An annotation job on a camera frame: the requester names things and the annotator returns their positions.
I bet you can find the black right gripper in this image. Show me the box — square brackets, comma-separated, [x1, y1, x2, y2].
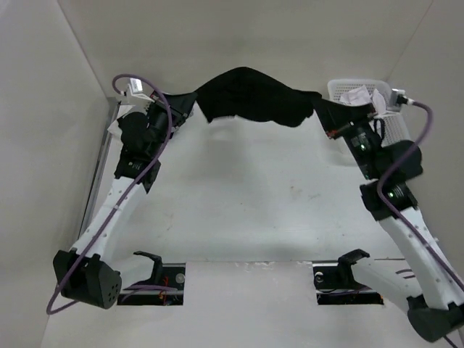
[312, 97, 383, 180]

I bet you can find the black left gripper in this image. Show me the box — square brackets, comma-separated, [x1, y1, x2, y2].
[145, 91, 197, 157]

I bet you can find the black tank top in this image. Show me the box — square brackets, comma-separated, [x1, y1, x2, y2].
[196, 67, 322, 128]

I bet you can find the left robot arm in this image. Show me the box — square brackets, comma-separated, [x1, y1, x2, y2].
[53, 92, 197, 309]

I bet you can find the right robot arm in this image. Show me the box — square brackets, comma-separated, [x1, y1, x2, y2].
[313, 94, 463, 342]

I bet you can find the white crumpled tank top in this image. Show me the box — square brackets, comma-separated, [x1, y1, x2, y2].
[339, 85, 387, 115]

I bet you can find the white plastic laundry basket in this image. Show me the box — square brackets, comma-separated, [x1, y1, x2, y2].
[327, 79, 411, 145]

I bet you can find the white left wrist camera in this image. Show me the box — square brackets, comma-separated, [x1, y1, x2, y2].
[123, 78, 153, 108]

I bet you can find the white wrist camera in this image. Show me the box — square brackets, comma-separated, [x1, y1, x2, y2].
[123, 78, 153, 108]
[389, 88, 414, 112]

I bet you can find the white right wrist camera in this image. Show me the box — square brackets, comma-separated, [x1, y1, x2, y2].
[389, 88, 414, 112]

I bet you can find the metal table edge rail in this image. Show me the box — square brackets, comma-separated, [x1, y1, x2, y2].
[70, 97, 120, 244]

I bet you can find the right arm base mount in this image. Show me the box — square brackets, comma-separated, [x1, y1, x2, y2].
[312, 262, 384, 305]

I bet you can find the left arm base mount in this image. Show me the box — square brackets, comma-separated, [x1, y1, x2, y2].
[117, 251, 186, 306]

